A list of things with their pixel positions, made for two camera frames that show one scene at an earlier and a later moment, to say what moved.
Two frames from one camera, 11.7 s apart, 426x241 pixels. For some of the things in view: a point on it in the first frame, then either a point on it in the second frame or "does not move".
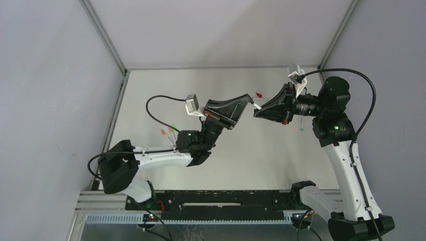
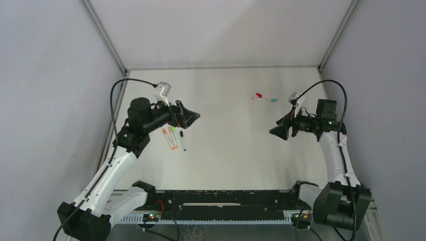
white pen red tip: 262,99 does not move
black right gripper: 290,103 → 291,124
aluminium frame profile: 97,182 does not move
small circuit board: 151,218 does not move
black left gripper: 219,119 → 179,113
